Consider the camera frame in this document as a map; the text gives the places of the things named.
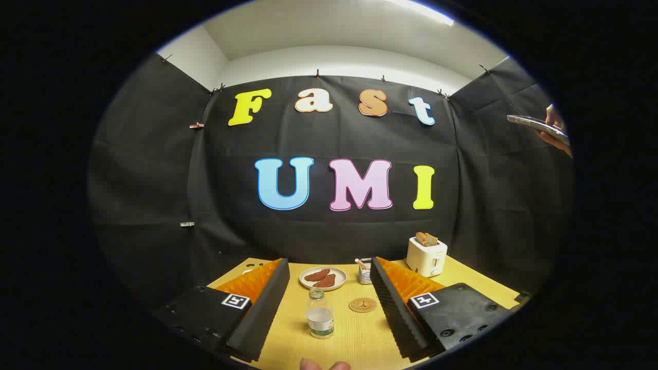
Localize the white toaster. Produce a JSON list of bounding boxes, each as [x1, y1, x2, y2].
[[406, 236, 448, 278]]

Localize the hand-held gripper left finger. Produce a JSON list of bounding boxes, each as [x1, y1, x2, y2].
[[154, 258, 291, 363]]

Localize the clear plastic juice bottle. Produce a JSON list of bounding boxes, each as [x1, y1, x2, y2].
[[306, 289, 335, 340]]

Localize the silver smartphone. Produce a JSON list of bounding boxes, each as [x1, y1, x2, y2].
[[507, 115, 570, 146]]

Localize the wooden table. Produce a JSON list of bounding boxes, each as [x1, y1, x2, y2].
[[206, 254, 522, 370]]

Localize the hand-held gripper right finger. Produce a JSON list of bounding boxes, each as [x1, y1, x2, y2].
[[370, 256, 515, 360]]

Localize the black backdrop cloth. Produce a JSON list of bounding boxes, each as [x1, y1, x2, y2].
[[87, 51, 574, 309]]

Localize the white round plate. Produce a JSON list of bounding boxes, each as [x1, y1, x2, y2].
[[299, 266, 348, 292]]

